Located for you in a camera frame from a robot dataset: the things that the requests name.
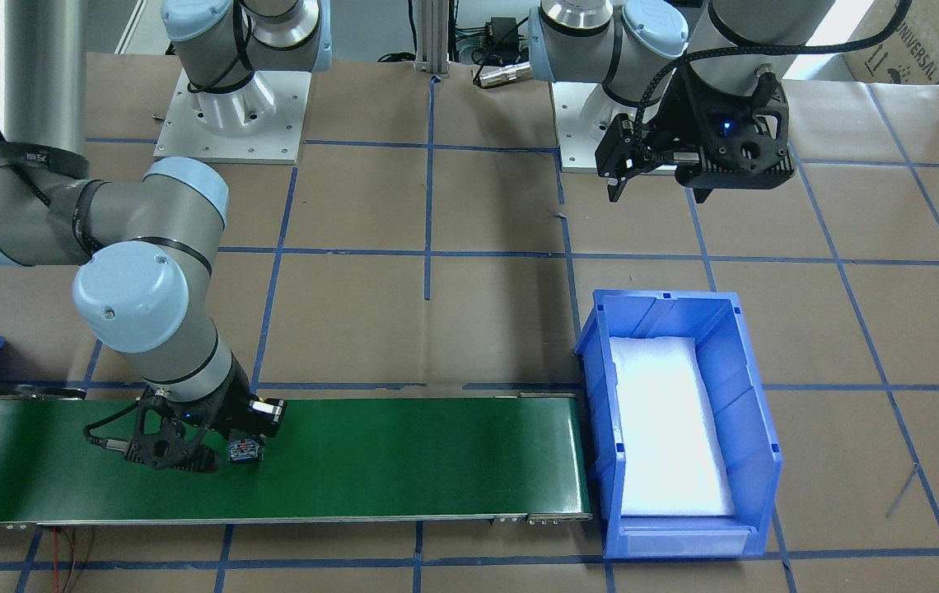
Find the cardboard box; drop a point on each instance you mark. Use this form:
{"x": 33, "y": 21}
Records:
{"x": 909, "y": 56}

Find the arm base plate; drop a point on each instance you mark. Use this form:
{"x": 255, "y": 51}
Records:
{"x": 259, "y": 124}
{"x": 582, "y": 112}

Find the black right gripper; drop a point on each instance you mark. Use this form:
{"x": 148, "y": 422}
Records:
{"x": 231, "y": 410}

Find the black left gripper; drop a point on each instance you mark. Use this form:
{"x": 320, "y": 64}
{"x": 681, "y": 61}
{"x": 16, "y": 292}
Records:
{"x": 674, "y": 122}

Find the green conveyor belt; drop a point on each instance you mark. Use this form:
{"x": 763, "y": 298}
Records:
{"x": 389, "y": 459}

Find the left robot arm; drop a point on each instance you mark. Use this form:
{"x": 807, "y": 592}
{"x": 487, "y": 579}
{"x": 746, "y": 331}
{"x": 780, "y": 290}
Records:
{"x": 633, "y": 48}

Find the yellow mushroom push button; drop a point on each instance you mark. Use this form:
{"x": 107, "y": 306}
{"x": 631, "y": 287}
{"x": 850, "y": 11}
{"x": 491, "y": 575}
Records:
{"x": 244, "y": 451}

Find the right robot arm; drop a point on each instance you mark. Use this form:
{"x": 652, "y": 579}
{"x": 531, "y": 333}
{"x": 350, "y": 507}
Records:
{"x": 144, "y": 251}

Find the white foam pad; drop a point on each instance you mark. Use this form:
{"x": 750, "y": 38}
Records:
{"x": 673, "y": 461}

